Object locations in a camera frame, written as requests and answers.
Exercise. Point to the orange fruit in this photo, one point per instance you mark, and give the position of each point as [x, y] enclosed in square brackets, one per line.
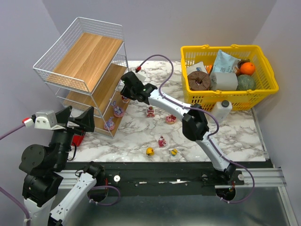
[247, 68]

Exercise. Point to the light blue snack bag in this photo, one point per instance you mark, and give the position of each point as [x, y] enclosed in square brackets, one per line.
[225, 63]

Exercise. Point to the pink strawberry figure toy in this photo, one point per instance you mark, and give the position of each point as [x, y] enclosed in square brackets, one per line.
[162, 142]

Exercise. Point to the white wire wooden shelf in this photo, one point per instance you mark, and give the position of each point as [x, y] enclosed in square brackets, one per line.
[85, 64]

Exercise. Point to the white tissue packet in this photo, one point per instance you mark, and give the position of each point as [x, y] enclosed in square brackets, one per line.
[196, 67]

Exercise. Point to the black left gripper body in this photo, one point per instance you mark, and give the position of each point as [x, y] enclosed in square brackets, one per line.
[71, 124]

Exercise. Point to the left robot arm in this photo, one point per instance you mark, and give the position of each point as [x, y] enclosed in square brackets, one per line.
[42, 164]

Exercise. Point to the white bottle grey cap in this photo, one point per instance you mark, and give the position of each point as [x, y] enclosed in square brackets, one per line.
[221, 110]

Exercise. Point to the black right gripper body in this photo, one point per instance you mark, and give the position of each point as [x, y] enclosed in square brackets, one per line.
[128, 80]

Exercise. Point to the black mounting rail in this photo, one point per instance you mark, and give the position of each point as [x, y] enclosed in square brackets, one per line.
[186, 178]

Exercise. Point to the yellow duck toy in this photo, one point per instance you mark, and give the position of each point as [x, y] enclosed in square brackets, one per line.
[150, 151]

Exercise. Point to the pink strawberry donut toy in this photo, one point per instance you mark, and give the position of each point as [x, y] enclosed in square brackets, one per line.
[170, 119]

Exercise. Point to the red strawberry cake toy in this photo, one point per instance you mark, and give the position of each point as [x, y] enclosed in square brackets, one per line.
[150, 112]

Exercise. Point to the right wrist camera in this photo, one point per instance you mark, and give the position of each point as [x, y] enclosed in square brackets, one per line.
[140, 74]

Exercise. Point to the purple bunny pink donut toy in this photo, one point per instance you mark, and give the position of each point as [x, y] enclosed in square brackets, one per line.
[109, 125]

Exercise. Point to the yellow plastic basket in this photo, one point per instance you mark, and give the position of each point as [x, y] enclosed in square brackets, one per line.
[240, 74]

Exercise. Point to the purple figure orange donut toy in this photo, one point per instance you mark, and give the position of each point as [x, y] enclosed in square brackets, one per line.
[125, 99]

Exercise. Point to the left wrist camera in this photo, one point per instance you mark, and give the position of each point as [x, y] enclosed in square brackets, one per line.
[42, 120]

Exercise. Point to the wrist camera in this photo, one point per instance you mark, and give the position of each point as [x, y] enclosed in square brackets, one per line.
[140, 74]
[42, 120]

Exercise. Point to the red bell pepper toy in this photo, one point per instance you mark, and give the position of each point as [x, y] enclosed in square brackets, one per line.
[77, 140]

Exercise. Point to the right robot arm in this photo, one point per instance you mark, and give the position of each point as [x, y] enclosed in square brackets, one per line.
[194, 123]

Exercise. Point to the white paper roll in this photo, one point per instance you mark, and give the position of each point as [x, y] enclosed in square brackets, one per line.
[223, 81]

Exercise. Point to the yellow minion toy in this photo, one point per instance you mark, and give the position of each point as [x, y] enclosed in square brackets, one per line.
[173, 152]

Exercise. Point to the green melon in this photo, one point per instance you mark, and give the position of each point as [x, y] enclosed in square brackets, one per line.
[246, 82]

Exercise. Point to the brown chocolate donut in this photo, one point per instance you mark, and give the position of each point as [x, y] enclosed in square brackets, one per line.
[199, 81]

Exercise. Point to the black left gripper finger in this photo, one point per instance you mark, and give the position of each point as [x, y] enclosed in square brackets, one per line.
[86, 119]
[62, 117]

